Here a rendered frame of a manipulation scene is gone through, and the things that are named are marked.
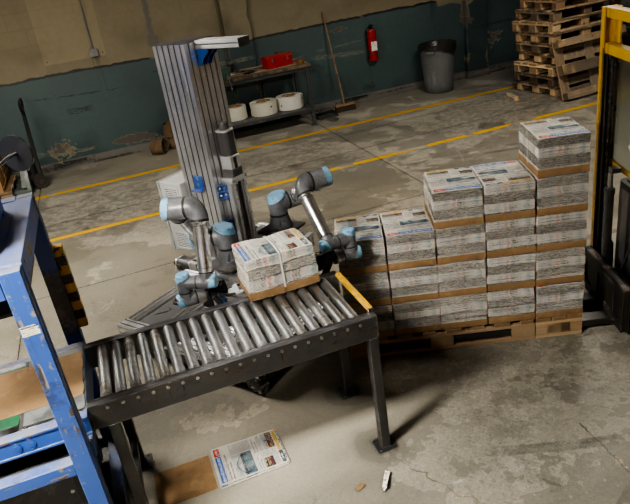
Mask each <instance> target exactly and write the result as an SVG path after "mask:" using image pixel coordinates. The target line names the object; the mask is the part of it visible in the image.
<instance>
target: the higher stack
mask: <svg viewBox="0 0 630 504"><path fill-rule="evenodd" d="M519 126H520V128H519V153H520V154H521V155H522V156H523V157H524V158H525V159H526V160H527V163H528V162H529V163H530V164H531V165H532V166H533V167H534V168H535V169H537V170H538V171H540V170H547V169H555V168H562V167H570V166H577V165H584V164H589V162H591V151H590V143H591V142H590V140H591V139H590V138H591V132H590V131H589V130H588V129H586V128H585V127H583V126H581V125H579V123H577V122H576V121H574V120H573V119H572V118H570V117H568V116H565V117H555V118H548V119H541V120H534V121H527V122H522V123H520V125H519ZM518 162H519V163H520V164H521V165H522V166H523V167H524V169H525V170H526V171H528V172H529V173H530V174H531V175H532V177H533V178H534V179H535V181H536V182H535V185H536V186H535V202H534V203H535V205H534V206H535V207H536V208H537V209H544V208H552V207H560V206H568V205H575V204H583V203H587V202H588V196H589V195H588V192H589V183H590V182H589V173H588V172H587V171H586V172H579V173H571V174H564V175H557V176H549V177H542V178H537V177H536V176H535V175H534V174H533V173H532V172H531V171H530V170H529V169H528V168H527V167H526V166H525V165H524V164H523V163H522V162H521V161H520V160H518ZM534 217H535V222H536V223H535V226H534V228H535V233H536V235H537V236H536V239H537V240H536V243H535V244H536V245H537V246H539V245H546V244H554V243H562V242H570V241H578V240H586V238H587V237H586V235H587V234H586V231H587V229H586V227H587V219H586V217H587V215H586V210H582V211H574V212H566V213H558V214H551V215H543V216H537V215H536V214H535V216H534ZM535 253H536V257H535V258H536V259H535V260H536V261H535V262H536V265H535V266H536V267H535V269H536V270H535V279H536V280H540V279H549V278H557V277H566V276H574V275H582V274H584V272H585V269H584V268H586V267H585V265H584V264H585V262H586V261H585V247H584V246H582V247H574V248H566V249H558V250H550V251H542V252H537V251H536V252H535ZM584 288H585V282H584V281H575V282H567V283H558V284H550V285H542V286H536V285H535V287H534V294H535V308H534V310H535V312H536V313H540V312H548V311H556V310H565V309H573V308H582V307H583V296H584V295H583V294H584V292H583V291H584ZM582 316H583V314H582V313H580V314H572V315H563V316H555V317H547V318H539V319H536V318H535V319H534V320H535V338H543V337H552V336H560V335H569V334H577V333H582V320H583V317H582ZM551 318H552V319H551Z"/></svg>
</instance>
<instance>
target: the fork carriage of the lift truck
mask: <svg viewBox="0 0 630 504"><path fill-rule="evenodd" d="M584 247H585V261H586V262H585V264H584V265H585V267H586V268H584V269H585V272H584V274H585V277H584V280H583V281H584V282H585V289H586V290H587V291H588V292H591V293H592V295H593V296H594V297H595V298H596V302H597V304H598V305H599V306H600V308H601V309H602V310H603V311H604V310H605V311H606V312H607V313H608V315H609V316H610V317H611V321H612V323H613V324H614V325H615V327H616V328H617V329H618V330H619V332H620V333H622V332H629V323H630V287H629V285H628V284H627V283H626V282H625V281H624V280H623V279H622V278H621V277H620V276H619V275H618V274H617V272H616V271H615V270H614V269H613V268H612V267H611V266H610V265H609V264H608V263H607V262H606V261H605V259H604V258H603V257H602V256H601V255H600V254H599V253H598V252H597V251H596V250H595V249H594V248H593V246H592V245H590V246H584Z"/></svg>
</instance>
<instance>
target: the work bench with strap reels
mask: <svg viewBox="0 0 630 504"><path fill-rule="evenodd" d="M276 53H277V54H276ZM276 53H273V55H269V56H264V57H262V58H261V61H262V65H260V66H255V67H250V68H245V69H252V70H257V71H255V72H254V73H250V74H243V73H245V72H248V71H245V72H233V73H231V80H230V82H231V85H232V86H234V85H238V84H243V83H248V82H253V81H258V80H262V79H267V78H272V77H277V76H282V75H286V74H291V73H293V75H294V81H295V88H296V92H289V93H284V94H283V93H282V94H280V95H278V96H276V98H268V97H267V98H262V99H257V100H254V101H252V102H250V103H249V105H250V110H251V112H247V110H246V105H245V104H232V105H229V111H230V116H231V121H232V126H233V129H236V128H240V127H245V126H249V125H254V124H258V123H262V122H267V121H271V120H276V119H280V118H285V117H289V116H293V115H298V114H300V117H298V118H300V119H301V118H305V116H304V115H303V113H307V112H311V117H312V124H311V125H312V126H315V125H319V124H317V123H316V116H315V109H314V101H313V94H312V87H311V80H310V73H309V66H311V65H310V63H308V62H305V61H304V63H303V64H297V62H296V60H299V59H296V58H294V59H292V54H291V52H289V51H286V52H281V53H280V52H276ZM252 70H251V71H252ZM301 71H305V75H306V82H307V89H308V96H309V103H310V105H308V104H306V103H304V101H303V95H302V93H301V92H300V88H299V81H298V75H297V72H301Z"/></svg>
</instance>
